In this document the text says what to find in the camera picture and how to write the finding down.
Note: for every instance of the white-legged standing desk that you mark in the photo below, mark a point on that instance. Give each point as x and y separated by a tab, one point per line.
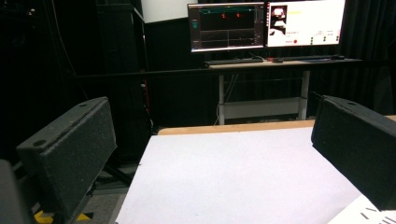
264	93

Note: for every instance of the dark-screen computer monitor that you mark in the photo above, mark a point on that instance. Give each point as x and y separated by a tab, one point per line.
227	26

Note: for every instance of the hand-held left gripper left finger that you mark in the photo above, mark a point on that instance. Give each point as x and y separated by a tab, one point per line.
71	146

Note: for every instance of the black curtain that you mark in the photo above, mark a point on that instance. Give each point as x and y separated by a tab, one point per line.
370	53

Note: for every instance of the white-screen computer monitor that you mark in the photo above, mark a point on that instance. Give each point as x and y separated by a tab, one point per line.
306	23

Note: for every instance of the white printed paper sheet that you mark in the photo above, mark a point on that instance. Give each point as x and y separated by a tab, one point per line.
362	213

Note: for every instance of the black computer mouse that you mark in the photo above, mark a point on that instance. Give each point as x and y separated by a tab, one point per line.
337	57

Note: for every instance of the white table mat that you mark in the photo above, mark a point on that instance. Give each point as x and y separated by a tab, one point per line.
236	177

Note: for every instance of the black keyboard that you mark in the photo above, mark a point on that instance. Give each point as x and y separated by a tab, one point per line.
306	58
234	61

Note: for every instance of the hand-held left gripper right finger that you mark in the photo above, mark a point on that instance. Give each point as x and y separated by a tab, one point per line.
358	140

